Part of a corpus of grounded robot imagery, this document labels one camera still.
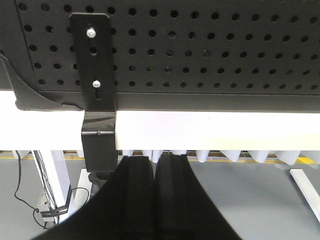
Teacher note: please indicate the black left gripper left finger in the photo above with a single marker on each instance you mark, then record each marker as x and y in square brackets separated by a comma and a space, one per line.
[138, 211]

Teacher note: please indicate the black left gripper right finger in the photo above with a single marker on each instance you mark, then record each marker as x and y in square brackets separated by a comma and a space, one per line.
[174, 214]

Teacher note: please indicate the grey power adapter box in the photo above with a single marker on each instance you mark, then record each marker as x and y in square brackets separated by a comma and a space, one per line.
[44, 206]

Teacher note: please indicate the white curtain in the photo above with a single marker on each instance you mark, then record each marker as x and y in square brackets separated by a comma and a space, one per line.
[225, 155]

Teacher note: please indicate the black perforated pegboard panel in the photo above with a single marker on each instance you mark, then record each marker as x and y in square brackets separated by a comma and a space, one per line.
[169, 55]

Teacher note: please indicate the white standing desk frame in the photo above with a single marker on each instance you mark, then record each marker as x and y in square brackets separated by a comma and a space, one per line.
[247, 192]

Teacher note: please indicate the left black clamp bracket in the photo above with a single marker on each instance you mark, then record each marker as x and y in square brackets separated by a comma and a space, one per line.
[92, 41]

